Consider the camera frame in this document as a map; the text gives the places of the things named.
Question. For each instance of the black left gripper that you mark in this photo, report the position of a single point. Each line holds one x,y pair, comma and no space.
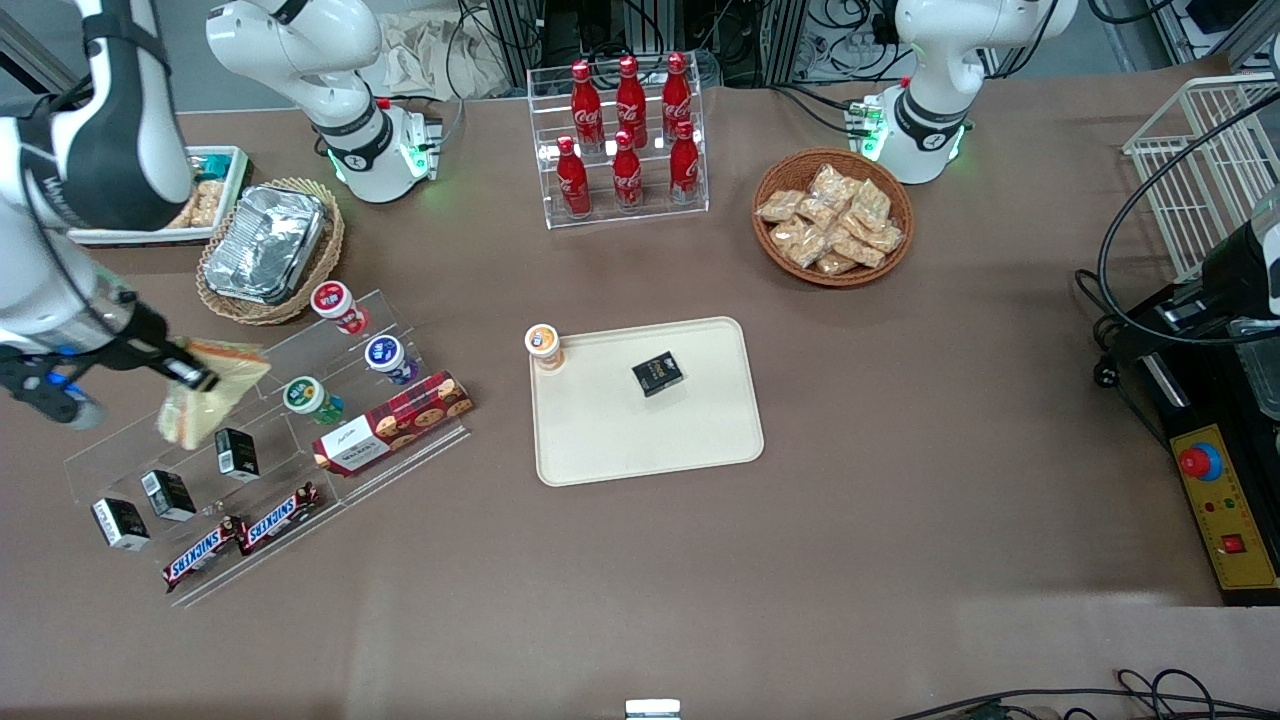
1232,272

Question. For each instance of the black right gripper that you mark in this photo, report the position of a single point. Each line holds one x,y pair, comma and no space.
140,342

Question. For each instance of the triangle sandwich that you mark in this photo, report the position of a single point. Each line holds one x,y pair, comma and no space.
215,405

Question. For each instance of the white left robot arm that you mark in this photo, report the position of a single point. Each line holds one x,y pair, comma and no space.
940,100

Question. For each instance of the right arm base control box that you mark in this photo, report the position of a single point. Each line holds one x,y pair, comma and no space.
420,140

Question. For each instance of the left arm base control box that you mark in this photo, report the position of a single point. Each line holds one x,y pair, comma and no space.
866,125

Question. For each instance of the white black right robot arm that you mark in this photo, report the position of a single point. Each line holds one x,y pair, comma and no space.
120,130

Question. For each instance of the cream plastic serving tray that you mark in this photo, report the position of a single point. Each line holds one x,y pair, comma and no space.
650,440

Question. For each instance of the small black white box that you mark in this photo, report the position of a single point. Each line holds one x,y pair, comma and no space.
237,455
120,525
168,495

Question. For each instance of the cup with green lid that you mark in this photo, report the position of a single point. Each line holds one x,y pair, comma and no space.
305,396

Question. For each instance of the clear acrylic stepped shelf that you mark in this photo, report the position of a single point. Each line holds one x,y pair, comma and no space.
280,470

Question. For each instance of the aluminium foil container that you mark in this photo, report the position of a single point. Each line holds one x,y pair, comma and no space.
265,245

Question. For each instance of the cup with red lid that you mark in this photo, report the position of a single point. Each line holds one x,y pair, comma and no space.
335,303

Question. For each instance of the tan biscuit pack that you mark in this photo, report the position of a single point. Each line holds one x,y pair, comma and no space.
203,205

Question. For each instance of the oval wicker basket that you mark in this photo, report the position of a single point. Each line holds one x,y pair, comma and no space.
325,270

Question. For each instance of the snickers chocolate bar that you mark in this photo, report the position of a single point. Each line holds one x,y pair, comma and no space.
280,518
200,555

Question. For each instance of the white rectangular bin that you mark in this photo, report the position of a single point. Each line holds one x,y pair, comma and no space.
235,190

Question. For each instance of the cup with blue lid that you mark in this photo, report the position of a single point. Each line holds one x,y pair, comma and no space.
388,357

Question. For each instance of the teal snack pack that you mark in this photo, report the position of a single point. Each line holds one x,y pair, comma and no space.
212,163

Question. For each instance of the red tartan biscuit box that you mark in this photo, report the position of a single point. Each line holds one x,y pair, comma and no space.
390,425

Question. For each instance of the clear bag of snacks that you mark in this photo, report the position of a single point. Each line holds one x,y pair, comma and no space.
836,264
835,185
872,203
800,243
858,249
780,205
886,238
817,213

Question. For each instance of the cup with orange lid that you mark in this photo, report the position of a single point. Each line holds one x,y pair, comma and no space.
543,343

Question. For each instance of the crumpled beige cloth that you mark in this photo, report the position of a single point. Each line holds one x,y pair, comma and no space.
430,55

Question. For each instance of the red cola bottle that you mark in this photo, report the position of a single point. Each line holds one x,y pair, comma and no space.
685,165
587,105
573,180
677,95
627,175
631,100

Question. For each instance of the round wicker snack basket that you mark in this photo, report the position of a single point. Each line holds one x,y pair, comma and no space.
775,255

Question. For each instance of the clear acrylic bottle rack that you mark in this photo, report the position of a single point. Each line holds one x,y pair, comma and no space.
620,205

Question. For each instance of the small black box gold print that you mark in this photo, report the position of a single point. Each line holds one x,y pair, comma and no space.
657,373

